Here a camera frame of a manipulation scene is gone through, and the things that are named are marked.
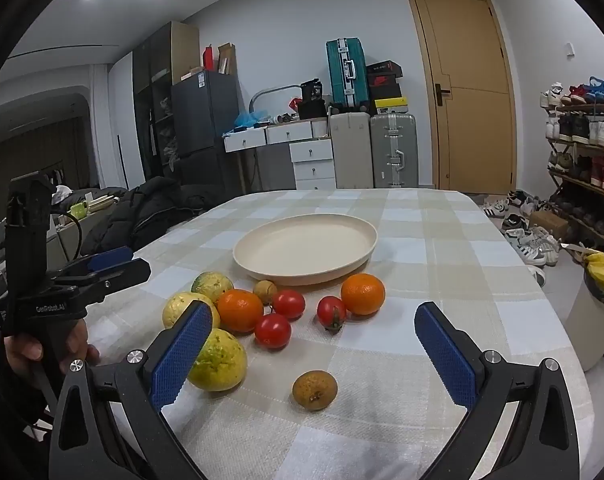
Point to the small brown fruit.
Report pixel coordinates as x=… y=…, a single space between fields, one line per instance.
x=265 y=291
x=314 y=390

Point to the white desk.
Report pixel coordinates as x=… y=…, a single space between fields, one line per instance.
x=262 y=135

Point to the small black box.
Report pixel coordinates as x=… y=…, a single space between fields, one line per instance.
x=312 y=90

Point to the tall dark cabinet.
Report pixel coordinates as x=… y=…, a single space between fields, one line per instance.
x=152 y=60

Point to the dark grey fridge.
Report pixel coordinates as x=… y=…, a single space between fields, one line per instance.
x=202 y=110

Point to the cream round plate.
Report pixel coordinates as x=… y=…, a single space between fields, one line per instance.
x=302 y=247

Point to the person's left forearm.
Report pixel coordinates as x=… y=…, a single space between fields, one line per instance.
x=7 y=410

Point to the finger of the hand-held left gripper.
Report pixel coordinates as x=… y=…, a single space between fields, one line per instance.
x=109 y=258
x=127 y=272

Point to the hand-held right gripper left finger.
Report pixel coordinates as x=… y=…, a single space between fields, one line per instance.
x=182 y=355

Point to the open cardboard box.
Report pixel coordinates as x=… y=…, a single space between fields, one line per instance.
x=67 y=240

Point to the small cardboard box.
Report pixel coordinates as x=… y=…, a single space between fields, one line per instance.
x=547 y=222

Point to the large yellow guava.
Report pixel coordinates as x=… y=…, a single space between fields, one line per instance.
x=222 y=365

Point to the orange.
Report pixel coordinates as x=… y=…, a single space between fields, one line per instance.
x=239 y=310
x=363 y=293

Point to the black jacket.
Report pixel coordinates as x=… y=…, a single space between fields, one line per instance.
x=147 y=210

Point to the black bag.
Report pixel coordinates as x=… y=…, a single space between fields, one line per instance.
x=312 y=110

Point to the tall cardboard box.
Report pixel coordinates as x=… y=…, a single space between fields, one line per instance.
x=227 y=59

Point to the pile of white sneakers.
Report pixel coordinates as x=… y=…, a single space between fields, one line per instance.
x=527 y=245

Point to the red tomato with stem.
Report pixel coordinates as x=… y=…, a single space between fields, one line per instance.
x=331 y=310

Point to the white drawer cabinet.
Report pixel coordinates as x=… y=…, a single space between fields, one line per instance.
x=312 y=165

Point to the wooden door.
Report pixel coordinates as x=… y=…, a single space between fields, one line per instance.
x=462 y=110

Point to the checked beige tablecloth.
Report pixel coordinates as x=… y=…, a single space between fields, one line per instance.
x=432 y=270

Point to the blue plastic bag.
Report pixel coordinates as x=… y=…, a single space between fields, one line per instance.
x=247 y=119

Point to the beige trash bin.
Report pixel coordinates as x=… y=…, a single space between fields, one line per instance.
x=587 y=330

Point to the red and black shoe box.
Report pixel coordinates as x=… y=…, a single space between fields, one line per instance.
x=384 y=87

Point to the wooden shoe rack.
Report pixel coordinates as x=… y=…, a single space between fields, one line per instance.
x=572 y=147

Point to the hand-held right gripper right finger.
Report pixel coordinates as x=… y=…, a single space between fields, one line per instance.
x=447 y=360

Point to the person's left hand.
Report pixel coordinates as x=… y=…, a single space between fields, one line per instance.
x=24 y=350

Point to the teal suitcase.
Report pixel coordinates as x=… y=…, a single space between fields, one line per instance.
x=344 y=72

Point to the black and yellow box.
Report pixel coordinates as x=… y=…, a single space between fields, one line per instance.
x=391 y=105

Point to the rows of assorted shoes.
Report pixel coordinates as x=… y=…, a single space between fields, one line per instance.
x=577 y=127

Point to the silver suitcase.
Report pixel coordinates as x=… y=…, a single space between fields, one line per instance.
x=394 y=150

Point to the white wardrobe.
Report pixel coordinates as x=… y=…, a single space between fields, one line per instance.
x=124 y=110

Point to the beige suitcase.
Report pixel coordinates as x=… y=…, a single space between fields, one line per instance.
x=351 y=150

